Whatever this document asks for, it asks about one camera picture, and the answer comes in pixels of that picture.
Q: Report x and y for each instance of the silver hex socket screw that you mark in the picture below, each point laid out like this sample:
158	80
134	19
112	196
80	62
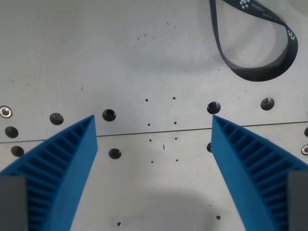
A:
305	149
5	111

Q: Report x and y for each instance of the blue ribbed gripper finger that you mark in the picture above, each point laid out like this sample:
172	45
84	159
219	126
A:
72	168
238	166

